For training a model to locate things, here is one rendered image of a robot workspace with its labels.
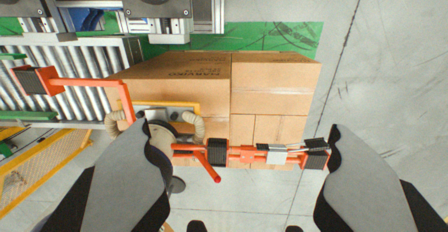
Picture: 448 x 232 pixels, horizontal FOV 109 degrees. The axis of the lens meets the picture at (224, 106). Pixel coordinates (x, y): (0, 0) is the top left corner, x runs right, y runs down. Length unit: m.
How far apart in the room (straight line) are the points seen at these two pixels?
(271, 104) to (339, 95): 1.02
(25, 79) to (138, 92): 0.34
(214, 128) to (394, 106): 2.11
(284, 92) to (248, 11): 0.80
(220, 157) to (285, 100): 0.79
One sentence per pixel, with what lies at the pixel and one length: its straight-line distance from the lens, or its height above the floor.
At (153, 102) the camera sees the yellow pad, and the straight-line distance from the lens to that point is 0.70.
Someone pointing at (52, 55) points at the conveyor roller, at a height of 0.54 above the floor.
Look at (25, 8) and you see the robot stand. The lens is 0.91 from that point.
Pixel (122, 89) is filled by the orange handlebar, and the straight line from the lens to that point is 0.57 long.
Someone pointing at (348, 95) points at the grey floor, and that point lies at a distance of 2.16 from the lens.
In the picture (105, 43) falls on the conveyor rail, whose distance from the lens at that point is 1.31.
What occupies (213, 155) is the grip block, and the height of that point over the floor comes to 1.20.
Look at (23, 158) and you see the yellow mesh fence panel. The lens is 1.82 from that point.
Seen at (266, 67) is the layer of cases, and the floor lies 0.54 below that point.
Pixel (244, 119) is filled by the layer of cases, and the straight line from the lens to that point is 1.28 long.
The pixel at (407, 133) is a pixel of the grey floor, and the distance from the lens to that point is 2.89.
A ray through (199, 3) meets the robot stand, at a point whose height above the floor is 0.21.
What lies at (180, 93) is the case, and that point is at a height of 0.94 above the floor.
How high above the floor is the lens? 1.63
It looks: 63 degrees down
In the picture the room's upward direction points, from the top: 174 degrees counter-clockwise
